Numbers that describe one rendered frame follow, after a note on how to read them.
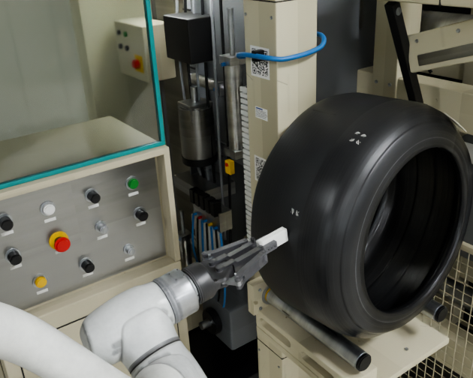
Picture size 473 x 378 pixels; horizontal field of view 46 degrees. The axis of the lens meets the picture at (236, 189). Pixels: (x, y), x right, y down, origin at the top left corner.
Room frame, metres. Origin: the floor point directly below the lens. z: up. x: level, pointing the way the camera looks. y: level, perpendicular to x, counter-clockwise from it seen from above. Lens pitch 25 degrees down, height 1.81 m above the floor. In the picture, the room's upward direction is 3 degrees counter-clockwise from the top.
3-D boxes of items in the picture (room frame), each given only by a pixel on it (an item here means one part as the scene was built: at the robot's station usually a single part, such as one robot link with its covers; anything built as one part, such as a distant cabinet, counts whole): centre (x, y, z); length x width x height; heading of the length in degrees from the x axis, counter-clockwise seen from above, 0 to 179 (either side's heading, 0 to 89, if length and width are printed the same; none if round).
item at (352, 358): (1.12, -0.17, 0.90); 0.35 x 0.05 x 0.05; 34
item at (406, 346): (1.20, -0.29, 0.80); 0.37 x 0.36 x 0.02; 124
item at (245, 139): (1.46, -0.06, 1.19); 0.05 x 0.04 x 0.48; 124
